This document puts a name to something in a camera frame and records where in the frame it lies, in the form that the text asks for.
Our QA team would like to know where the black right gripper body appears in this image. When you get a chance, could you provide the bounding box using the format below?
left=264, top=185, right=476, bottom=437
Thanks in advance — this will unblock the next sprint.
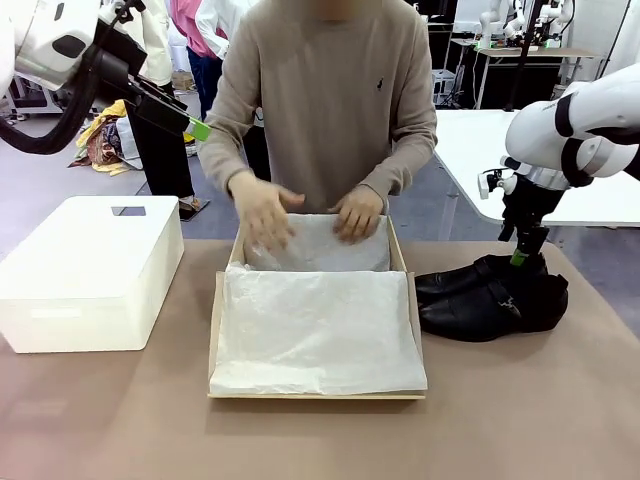
left=498, top=174, right=567, bottom=242

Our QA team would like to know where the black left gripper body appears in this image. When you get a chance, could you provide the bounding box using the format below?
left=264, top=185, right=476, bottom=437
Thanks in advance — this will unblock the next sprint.
left=82, top=19, right=150, bottom=105

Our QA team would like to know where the white tissue paper sheet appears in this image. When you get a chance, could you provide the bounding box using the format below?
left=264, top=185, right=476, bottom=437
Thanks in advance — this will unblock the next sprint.
left=208, top=263, right=430, bottom=397
left=244, top=212, right=393, bottom=274

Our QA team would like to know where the person right forearm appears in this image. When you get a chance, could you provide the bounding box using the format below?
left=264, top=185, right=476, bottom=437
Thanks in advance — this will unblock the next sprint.
left=197, top=112, right=264, bottom=197

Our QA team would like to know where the person left forearm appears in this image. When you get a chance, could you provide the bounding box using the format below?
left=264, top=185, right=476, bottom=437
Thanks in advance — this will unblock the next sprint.
left=357, top=112, right=439, bottom=207

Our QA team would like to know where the small brown cardboard box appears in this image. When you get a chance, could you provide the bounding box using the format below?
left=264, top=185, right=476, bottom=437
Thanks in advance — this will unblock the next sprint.
left=171, top=69, right=197, bottom=94

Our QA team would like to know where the cardboard shoe box base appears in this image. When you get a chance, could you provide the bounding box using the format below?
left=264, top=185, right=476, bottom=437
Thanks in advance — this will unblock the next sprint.
left=228, top=212, right=417, bottom=276

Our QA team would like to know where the white plastic storage box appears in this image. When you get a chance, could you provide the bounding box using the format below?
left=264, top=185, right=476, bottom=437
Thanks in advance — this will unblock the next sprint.
left=0, top=195, right=186, bottom=355

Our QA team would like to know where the person right hand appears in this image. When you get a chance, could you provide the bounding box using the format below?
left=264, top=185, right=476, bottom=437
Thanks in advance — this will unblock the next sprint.
left=227, top=171, right=307, bottom=254

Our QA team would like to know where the person left hand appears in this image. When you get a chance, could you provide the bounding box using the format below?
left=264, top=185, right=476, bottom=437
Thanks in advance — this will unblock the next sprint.
left=329, top=187, right=386, bottom=246

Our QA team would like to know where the bystander in black trousers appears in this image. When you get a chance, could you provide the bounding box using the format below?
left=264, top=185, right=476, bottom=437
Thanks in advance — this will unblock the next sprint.
left=119, top=0, right=212, bottom=222

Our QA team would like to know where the figure in pink top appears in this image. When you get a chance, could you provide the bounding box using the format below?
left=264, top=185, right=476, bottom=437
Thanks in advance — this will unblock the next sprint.
left=168, top=0, right=225, bottom=122

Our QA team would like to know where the pile of colourful clothes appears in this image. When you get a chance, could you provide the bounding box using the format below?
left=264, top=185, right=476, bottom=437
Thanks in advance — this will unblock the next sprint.
left=67, top=98, right=147, bottom=178

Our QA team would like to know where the white side table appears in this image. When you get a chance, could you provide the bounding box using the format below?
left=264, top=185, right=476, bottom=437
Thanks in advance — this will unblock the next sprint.
left=433, top=108, right=640, bottom=228

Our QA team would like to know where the white equipment cart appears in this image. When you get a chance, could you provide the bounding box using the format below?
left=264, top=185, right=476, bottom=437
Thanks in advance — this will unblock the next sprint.
left=7, top=73, right=70, bottom=120

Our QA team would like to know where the figure in white shirt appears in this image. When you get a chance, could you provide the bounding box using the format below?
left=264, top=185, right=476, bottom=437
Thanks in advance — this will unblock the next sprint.
left=194, top=0, right=251, bottom=62

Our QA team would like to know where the black tripod pole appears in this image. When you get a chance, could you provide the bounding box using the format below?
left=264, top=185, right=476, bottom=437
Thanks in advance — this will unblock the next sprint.
left=503, top=0, right=547, bottom=112

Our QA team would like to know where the background workbench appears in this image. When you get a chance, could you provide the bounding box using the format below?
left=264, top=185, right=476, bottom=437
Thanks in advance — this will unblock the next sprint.
left=448, top=37, right=604, bottom=112

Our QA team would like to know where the person in beige sweater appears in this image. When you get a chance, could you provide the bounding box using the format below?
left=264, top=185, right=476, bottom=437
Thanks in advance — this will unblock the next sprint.
left=197, top=0, right=439, bottom=215

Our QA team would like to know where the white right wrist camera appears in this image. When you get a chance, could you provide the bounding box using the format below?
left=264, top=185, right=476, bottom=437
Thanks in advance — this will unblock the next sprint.
left=477, top=156, right=519, bottom=201

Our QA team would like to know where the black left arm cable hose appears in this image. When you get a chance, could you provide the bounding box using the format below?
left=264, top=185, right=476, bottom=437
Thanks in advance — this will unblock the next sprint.
left=0, top=0, right=146, bottom=156

